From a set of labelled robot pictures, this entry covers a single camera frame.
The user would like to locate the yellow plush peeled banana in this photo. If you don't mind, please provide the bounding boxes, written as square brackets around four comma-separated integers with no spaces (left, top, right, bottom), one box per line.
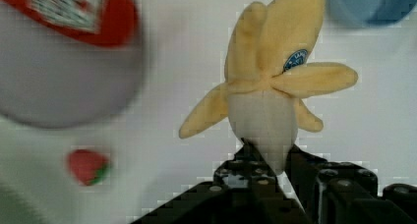
[179,0,358,174]

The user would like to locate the red plush ketchup bottle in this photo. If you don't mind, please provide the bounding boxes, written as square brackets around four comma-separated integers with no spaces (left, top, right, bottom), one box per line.
[2,0,139,48]

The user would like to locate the red plush strawberry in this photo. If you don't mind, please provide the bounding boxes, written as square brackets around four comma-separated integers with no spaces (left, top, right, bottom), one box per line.
[66,149,111,186]

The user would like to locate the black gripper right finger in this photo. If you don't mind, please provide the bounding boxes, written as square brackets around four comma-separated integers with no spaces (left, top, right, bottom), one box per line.
[285,145,416,224]

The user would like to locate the blue round bowl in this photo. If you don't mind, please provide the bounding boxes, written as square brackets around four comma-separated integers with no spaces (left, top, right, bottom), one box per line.
[327,0,416,28]

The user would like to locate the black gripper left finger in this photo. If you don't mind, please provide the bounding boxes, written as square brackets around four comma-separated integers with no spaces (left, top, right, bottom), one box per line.
[131,141,312,224]

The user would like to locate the purple round plate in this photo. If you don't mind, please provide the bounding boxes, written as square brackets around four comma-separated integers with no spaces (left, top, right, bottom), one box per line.
[0,3,143,129]

